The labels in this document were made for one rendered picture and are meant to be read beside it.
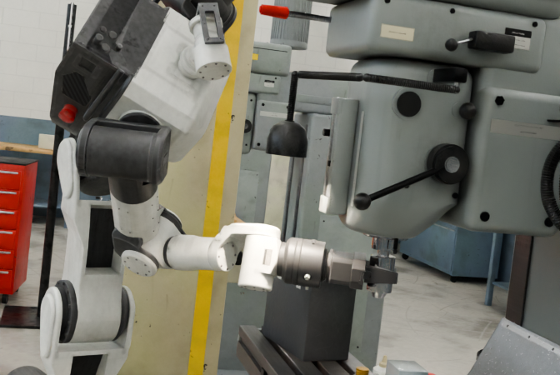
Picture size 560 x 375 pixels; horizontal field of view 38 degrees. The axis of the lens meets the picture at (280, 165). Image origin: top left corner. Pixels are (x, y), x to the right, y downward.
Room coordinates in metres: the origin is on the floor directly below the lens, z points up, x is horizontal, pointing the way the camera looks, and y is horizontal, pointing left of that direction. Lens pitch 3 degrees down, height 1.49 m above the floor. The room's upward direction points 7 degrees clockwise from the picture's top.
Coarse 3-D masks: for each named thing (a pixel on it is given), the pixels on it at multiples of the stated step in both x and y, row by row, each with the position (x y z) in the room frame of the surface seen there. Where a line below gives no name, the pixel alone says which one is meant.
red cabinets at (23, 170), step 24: (0, 168) 5.55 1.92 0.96; (24, 168) 5.57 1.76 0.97; (0, 192) 5.54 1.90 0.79; (24, 192) 5.65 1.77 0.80; (0, 216) 5.54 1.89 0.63; (24, 216) 5.73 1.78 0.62; (0, 240) 5.55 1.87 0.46; (24, 240) 5.83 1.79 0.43; (0, 264) 5.55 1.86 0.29; (24, 264) 5.92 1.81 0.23; (0, 288) 5.56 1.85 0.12
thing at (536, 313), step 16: (528, 240) 1.68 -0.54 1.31; (544, 240) 1.64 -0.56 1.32; (512, 256) 1.74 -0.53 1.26; (528, 256) 1.68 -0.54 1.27; (544, 256) 1.63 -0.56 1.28; (512, 272) 1.73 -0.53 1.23; (528, 272) 1.68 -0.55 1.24; (544, 272) 1.62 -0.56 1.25; (512, 288) 1.72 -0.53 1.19; (528, 288) 1.67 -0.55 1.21; (544, 288) 1.62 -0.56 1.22; (512, 304) 1.71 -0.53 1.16; (528, 304) 1.66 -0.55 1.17; (544, 304) 1.61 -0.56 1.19; (512, 320) 1.70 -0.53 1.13; (528, 320) 1.66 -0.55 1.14; (544, 320) 1.60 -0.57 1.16; (544, 336) 1.60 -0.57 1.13
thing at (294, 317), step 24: (288, 288) 1.87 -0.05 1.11; (312, 288) 1.78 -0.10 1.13; (336, 288) 1.81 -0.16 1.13; (288, 312) 1.86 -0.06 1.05; (312, 312) 1.78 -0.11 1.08; (336, 312) 1.81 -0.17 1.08; (288, 336) 1.85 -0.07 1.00; (312, 336) 1.79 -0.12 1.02; (336, 336) 1.81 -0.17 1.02; (312, 360) 1.79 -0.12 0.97
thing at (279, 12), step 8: (264, 8) 1.51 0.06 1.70; (272, 8) 1.52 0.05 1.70; (280, 8) 1.52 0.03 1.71; (272, 16) 1.52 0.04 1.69; (280, 16) 1.52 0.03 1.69; (288, 16) 1.53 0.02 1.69; (296, 16) 1.53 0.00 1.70; (304, 16) 1.54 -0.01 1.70; (312, 16) 1.54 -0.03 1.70; (320, 16) 1.55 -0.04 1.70
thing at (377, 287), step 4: (372, 260) 1.48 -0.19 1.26; (372, 264) 1.48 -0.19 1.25; (376, 264) 1.47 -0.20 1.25; (380, 264) 1.47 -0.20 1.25; (384, 264) 1.47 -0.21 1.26; (388, 264) 1.47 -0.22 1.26; (392, 264) 1.48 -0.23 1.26; (384, 268) 1.47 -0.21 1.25; (388, 268) 1.47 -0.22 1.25; (392, 268) 1.48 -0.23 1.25; (368, 284) 1.48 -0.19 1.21; (372, 284) 1.47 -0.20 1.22; (376, 284) 1.47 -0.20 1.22; (380, 284) 1.47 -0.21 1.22; (384, 284) 1.47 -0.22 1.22; (388, 284) 1.47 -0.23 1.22; (368, 288) 1.48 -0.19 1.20; (372, 288) 1.47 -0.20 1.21; (376, 288) 1.47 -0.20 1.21; (380, 288) 1.47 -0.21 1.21; (384, 288) 1.47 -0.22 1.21; (388, 288) 1.47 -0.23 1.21; (380, 292) 1.47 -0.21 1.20; (384, 292) 1.47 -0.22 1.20; (388, 292) 1.48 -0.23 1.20
